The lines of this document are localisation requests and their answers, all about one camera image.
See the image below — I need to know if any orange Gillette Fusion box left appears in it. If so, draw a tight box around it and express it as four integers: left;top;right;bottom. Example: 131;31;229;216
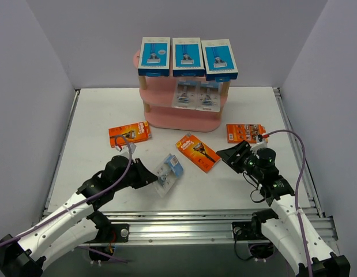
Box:
108;121;152;148

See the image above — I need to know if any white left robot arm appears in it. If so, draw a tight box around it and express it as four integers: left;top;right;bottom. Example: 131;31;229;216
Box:
0;155;158;276

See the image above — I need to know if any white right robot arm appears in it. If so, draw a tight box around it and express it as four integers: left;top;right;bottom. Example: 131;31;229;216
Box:
216;141;351;276

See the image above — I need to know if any orange razor cartridge box right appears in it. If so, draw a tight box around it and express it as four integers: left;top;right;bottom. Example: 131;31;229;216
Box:
226;123;266;144

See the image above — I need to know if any blue Harry's razor box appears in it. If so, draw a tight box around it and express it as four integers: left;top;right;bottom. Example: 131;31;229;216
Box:
201;39;238;83

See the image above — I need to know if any white Gillette pack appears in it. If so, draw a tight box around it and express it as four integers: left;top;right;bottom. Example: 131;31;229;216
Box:
153;154;184;197
172;80;200;110

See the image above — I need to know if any orange Gillette box centre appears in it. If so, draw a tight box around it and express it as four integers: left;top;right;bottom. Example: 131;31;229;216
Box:
175;133;220;173

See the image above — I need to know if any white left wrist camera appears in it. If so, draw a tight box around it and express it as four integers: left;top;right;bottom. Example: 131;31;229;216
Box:
114;143;136;158

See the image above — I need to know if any clear blister razor pack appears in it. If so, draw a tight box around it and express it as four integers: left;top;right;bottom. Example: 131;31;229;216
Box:
196;81;221;113

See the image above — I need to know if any blue Harry's box front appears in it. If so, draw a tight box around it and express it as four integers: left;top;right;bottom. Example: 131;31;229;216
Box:
172;38;205;77

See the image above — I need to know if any aluminium front rail frame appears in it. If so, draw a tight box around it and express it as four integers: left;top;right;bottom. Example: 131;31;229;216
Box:
25;88;339;249

